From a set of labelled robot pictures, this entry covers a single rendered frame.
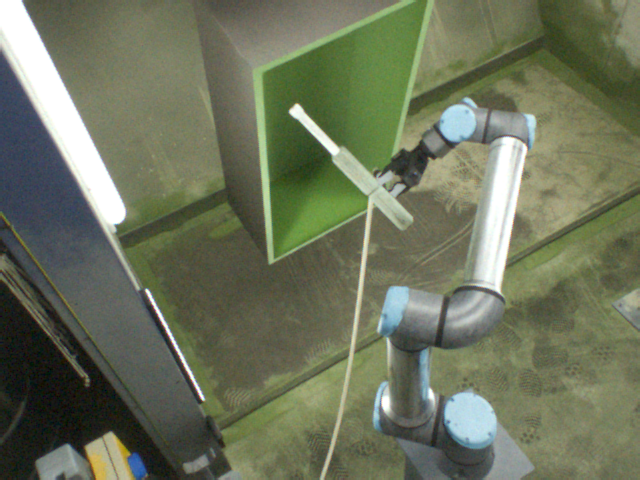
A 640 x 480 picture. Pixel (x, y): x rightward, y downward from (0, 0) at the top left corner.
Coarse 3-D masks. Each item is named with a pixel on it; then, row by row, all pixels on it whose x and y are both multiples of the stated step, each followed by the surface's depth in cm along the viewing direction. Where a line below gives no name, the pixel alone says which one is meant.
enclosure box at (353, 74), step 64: (192, 0) 194; (256, 0) 188; (320, 0) 189; (384, 0) 190; (256, 64) 178; (320, 64) 253; (384, 64) 242; (256, 128) 200; (320, 128) 289; (384, 128) 266; (256, 192) 240; (320, 192) 301
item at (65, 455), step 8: (64, 448) 119; (72, 448) 121; (48, 456) 118; (56, 456) 118; (64, 456) 118; (72, 456) 118; (80, 456) 124; (40, 464) 118; (48, 464) 117; (56, 464) 117; (64, 464) 117; (72, 464) 117; (80, 464) 120; (40, 472) 117; (48, 472) 117; (56, 472) 117; (64, 472) 117; (72, 472) 116; (80, 472) 118
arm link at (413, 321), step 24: (408, 288) 151; (384, 312) 149; (408, 312) 147; (432, 312) 146; (408, 336) 149; (432, 336) 147; (408, 360) 160; (384, 384) 203; (408, 384) 171; (384, 408) 194; (408, 408) 185; (432, 408) 193; (384, 432) 200; (408, 432) 195; (432, 432) 194
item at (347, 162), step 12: (300, 108) 184; (300, 120) 186; (312, 132) 187; (324, 144) 188; (336, 156) 189; (348, 156) 189; (348, 168) 190; (360, 168) 191; (360, 180) 192; (372, 180) 192; (372, 192) 194; (384, 192) 194; (384, 204) 195; (396, 204) 196; (396, 216) 195; (408, 216) 197
